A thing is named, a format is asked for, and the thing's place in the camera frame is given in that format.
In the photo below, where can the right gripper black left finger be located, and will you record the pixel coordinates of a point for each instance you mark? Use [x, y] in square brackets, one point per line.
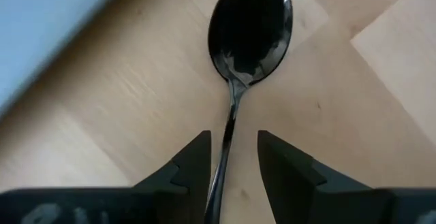
[170, 200]

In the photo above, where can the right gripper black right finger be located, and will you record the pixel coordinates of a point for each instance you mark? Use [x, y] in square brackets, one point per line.
[306, 196]

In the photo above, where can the shiny dark metal spoon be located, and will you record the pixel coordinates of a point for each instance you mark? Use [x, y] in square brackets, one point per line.
[248, 30]

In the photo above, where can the grey plastic tray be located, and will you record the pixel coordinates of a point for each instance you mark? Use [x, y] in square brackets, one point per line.
[34, 13]

